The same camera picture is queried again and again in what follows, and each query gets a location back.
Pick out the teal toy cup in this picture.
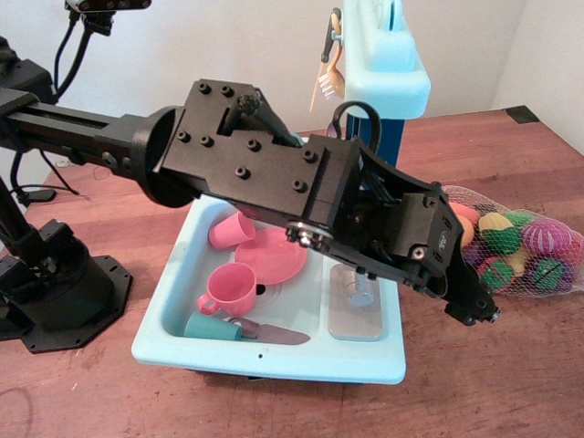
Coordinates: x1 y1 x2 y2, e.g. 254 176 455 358
183 313 242 340

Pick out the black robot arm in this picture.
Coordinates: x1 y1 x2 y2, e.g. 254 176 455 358
1 43 500 326

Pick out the toy knife purple handle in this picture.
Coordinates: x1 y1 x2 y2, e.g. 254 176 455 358
227 317 311 346

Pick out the pink toy plate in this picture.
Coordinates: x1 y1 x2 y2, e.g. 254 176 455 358
235 227 308 285

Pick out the net bag of toy vegetables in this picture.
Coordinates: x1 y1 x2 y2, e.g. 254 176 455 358
444 185 583 297

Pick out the pink toy mug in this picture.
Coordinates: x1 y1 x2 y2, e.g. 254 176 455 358
196 262 256 317

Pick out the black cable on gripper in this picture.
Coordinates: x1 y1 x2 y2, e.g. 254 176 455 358
331 100 381 154

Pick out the light blue toy sink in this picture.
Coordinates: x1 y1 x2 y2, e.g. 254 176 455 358
131 1 431 384

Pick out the orange toy spoon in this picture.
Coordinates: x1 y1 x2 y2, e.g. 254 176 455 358
321 39 345 99

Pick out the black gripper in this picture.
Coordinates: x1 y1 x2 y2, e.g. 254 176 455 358
285 136 500 325

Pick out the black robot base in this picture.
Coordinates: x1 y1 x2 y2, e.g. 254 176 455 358
0 182 134 356

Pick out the pink toy cup lying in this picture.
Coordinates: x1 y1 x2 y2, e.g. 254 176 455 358
208 212 256 249

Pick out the overhead camera with cables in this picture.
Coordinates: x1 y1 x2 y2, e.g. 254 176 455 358
53 0 151 99

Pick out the grey toy faucet lever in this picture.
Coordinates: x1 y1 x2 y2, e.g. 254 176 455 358
342 270 374 308

